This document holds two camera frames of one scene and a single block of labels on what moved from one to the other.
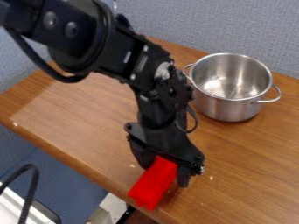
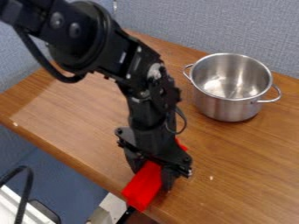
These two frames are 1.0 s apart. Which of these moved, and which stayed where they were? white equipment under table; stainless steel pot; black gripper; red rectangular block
Moved: black gripper; red rectangular block
Stayed: stainless steel pot; white equipment under table
